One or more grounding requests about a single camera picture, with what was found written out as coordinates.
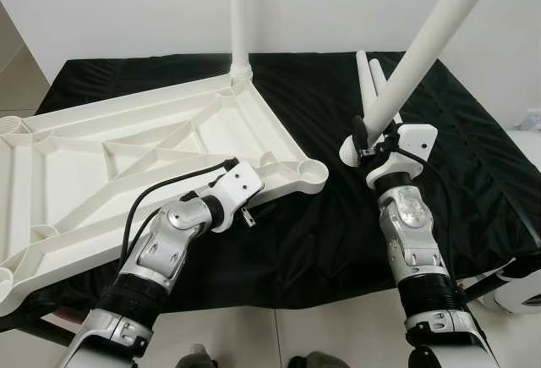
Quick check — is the white plastic table leg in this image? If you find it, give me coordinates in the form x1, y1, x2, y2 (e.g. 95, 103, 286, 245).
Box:
355, 51, 379, 119
369, 58, 405, 128
338, 0, 506, 168
228, 0, 254, 81

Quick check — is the black tablecloth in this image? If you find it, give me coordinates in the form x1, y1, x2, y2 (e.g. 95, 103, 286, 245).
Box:
25, 51, 541, 311

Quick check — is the white domed appliance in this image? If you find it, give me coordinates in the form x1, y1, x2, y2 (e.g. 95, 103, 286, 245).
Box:
490, 127, 541, 314

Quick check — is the robot left leg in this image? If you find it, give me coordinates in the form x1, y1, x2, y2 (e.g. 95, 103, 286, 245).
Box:
173, 344, 219, 368

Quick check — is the robot leg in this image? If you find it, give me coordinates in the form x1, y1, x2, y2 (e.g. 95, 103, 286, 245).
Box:
173, 344, 219, 368
287, 351, 352, 368

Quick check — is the robot right leg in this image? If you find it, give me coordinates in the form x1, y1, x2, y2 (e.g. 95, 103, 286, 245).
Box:
287, 351, 352, 368

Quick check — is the black metal table leg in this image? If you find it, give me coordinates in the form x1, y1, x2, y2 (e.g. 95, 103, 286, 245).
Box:
0, 309, 77, 348
461, 268, 516, 301

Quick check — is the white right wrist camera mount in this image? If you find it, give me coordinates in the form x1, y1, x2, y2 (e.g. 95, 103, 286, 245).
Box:
365, 123, 439, 189

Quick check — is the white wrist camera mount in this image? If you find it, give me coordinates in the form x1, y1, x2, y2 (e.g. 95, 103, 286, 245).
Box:
365, 123, 439, 189
205, 161, 265, 233

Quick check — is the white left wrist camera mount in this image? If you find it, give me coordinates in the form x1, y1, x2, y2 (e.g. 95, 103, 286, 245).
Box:
205, 161, 265, 233

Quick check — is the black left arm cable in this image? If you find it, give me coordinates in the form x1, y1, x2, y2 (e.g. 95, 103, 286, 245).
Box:
121, 158, 240, 267

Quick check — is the white wall socket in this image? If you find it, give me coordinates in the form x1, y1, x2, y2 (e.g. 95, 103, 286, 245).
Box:
520, 107, 541, 130

